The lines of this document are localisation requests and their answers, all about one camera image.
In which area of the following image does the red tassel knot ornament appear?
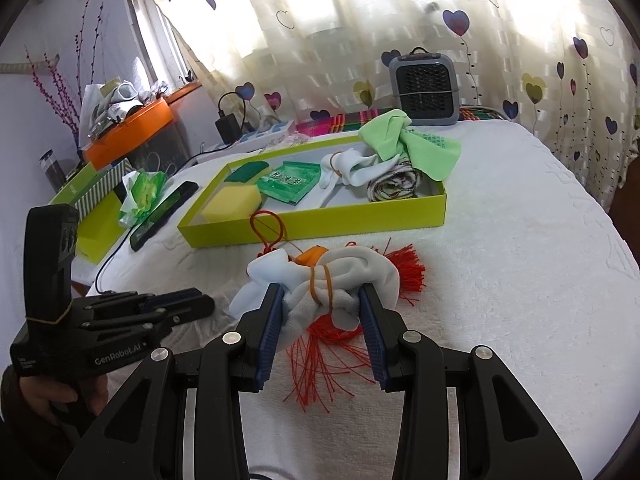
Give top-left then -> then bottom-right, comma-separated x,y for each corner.
247,209 -> 426,408

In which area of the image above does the white sock bundle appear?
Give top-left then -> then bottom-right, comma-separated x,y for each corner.
319,148 -> 400,190
229,246 -> 400,350

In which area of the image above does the plain yellow sponge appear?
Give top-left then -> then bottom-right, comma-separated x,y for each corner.
201,184 -> 262,223

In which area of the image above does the green topped yellow sponge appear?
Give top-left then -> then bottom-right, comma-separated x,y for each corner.
224,160 -> 271,184

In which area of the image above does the green packet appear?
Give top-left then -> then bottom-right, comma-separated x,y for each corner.
257,162 -> 321,205

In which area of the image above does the light green cloth roll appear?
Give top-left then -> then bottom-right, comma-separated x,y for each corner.
359,110 -> 461,202

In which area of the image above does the left hand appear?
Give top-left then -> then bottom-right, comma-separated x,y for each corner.
1,365 -> 108,424

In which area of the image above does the lime green box lid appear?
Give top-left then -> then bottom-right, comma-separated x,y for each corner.
76,192 -> 125,264

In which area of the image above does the green tissue pack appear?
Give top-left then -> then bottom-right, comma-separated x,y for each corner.
118,170 -> 168,229

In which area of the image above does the black smartphone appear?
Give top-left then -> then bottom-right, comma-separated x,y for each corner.
129,181 -> 198,252

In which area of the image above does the striped gift box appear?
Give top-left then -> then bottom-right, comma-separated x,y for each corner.
50,159 -> 134,221

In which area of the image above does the orange shelf tray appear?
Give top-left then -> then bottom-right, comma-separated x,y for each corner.
82,98 -> 174,170

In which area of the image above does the lime green shallow box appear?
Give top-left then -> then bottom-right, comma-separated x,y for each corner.
178,136 -> 447,248

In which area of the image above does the black charger adapter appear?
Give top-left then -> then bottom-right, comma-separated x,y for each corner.
215,114 -> 242,145

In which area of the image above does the white power strip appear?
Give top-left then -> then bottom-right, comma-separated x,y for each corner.
224,120 -> 295,153

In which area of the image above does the colourful striped cloth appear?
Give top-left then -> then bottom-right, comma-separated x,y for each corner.
295,107 -> 390,136

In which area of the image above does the grey mini heater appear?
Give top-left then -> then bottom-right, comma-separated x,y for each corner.
388,51 -> 460,126

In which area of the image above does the heart pattern curtain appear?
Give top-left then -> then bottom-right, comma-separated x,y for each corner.
151,0 -> 639,206

